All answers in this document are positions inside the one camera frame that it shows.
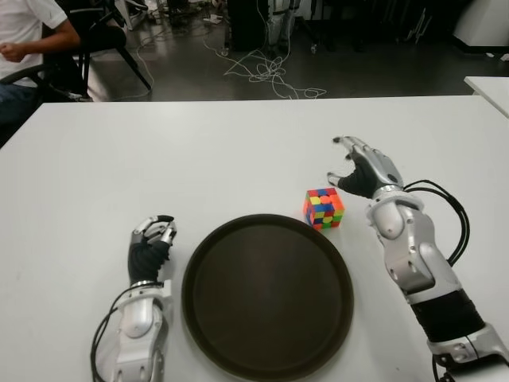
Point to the black four-legged chair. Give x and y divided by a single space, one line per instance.
103 37

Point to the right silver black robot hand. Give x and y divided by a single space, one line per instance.
378 171

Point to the black office chair armrest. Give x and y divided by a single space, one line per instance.
51 89

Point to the person in white shirt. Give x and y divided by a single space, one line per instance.
24 24

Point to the multicoloured Rubik's cube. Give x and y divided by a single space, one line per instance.
324 207

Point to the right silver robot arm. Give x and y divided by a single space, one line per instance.
417 254

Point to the white neighbouring table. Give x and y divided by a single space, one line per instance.
493 89

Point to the black cabinet on casters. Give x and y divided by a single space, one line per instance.
248 26

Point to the white power strip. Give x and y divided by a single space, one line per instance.
212 19

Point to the silver humanoid robot legs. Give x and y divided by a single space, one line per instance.
278 28

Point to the white pillar with black base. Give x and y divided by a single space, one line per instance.
485 22

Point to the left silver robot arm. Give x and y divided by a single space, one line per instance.
137 318

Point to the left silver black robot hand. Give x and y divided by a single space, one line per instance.
145 258

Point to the black equipment racks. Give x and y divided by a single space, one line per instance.
366 22

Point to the folded metal stands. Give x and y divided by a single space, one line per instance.
419 26

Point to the white desk frame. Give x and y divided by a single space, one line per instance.
127 16

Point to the dark brown round plate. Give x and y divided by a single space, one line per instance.
266 298

